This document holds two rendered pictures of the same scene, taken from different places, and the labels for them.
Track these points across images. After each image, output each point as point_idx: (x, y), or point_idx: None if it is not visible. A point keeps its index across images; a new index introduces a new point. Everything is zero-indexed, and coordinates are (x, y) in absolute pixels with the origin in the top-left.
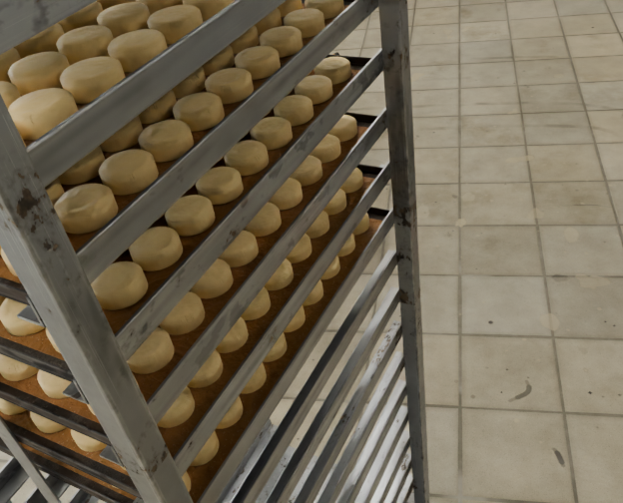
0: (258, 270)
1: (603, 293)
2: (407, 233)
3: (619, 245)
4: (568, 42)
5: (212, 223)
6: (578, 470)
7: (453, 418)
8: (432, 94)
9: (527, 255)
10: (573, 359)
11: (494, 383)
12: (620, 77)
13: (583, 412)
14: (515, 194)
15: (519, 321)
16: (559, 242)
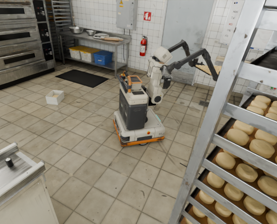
0: None
1: (121, 159)
2: None
3: (108, 148)
4: (21, 110)
5: None
6: (168, 194)
7: (144, 215)
8: None
9: (97, 166)
10: (137, 177)
11: (137, 198)
12: (50, 112)
13: (153, 183)
14: (72, 155)
15: (120, 181)
16: (98, 157)
